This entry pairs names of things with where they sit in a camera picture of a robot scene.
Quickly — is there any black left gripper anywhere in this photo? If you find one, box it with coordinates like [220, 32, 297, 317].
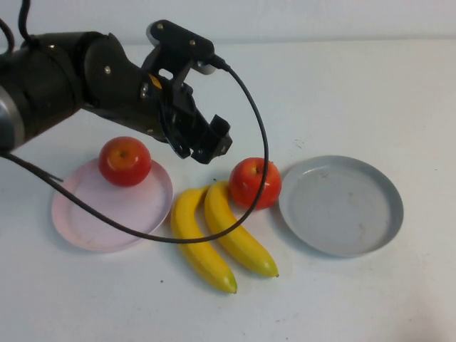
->
[124, 66, 234, 165]

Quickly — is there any red apple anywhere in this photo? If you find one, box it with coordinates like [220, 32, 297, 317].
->
[228, 157, 283, 211]
[98, 136, 152, 187]

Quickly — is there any yellow banana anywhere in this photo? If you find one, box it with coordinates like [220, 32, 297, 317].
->
[170, 185, 238, 294]
[204, 180, 280, 279]

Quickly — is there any pink round plate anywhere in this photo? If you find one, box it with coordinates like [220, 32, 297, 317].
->
[51, 156, 175, 254]

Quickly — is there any grey round plate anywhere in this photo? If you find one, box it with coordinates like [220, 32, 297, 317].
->
[278, 155, 405, 259]

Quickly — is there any black left camera cable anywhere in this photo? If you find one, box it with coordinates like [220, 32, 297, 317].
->
[0, 55, 271, 245]

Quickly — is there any black left camera bracket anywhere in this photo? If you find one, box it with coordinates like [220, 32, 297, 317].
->
[140, 42, 197, 108]

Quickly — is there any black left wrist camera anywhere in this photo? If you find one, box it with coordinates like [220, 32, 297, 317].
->
[145, 20, 217, 76]

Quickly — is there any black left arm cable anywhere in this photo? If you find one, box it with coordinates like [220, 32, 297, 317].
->
[18, 0, 40, 47]
[0, 16, 17, 56]

